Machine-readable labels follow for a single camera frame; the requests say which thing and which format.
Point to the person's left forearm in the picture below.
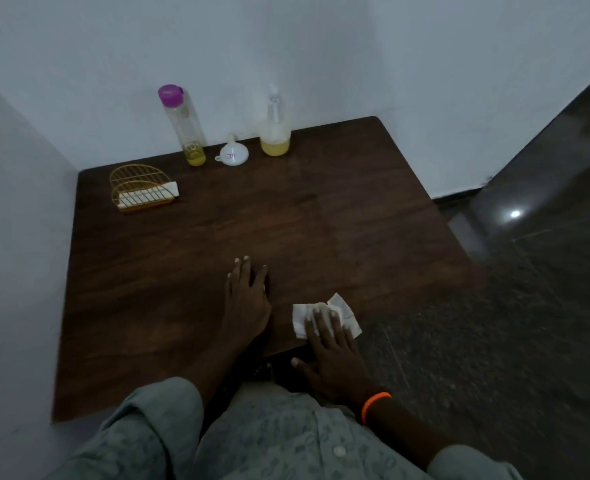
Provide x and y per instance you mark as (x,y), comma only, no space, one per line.
(214,372)

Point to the person's left hand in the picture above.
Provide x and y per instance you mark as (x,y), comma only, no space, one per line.
(247,309)

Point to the person's right thumb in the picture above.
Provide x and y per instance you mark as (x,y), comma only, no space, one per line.
(302,367)

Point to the white tissue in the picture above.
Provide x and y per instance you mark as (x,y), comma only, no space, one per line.
(302,317)

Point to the person's left fingers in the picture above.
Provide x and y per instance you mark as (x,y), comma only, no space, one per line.
(245,275)

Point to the clear spray bottle yellow liquid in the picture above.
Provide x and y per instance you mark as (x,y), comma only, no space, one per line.
(275,132)

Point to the person's right hand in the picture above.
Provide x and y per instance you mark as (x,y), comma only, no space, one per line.
(337,362)

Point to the clear bottle with purple cap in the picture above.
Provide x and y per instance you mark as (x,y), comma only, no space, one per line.
(185,125)

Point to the person's right little finger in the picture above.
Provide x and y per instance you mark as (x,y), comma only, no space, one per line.
(351,339)

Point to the white plastic funnel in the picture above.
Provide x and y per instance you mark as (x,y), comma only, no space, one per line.
(232,153)

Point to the person's right middle finger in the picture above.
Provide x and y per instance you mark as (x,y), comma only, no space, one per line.
(328,322)

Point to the grey patterned shirt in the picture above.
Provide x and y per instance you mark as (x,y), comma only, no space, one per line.
(275,439)

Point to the person's right forearm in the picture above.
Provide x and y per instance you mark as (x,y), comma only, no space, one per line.
(410,434)

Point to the white napkins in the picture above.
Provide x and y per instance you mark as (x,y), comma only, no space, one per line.
(147,197)

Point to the orange wristband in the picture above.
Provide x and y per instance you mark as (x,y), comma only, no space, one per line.
(372,402)

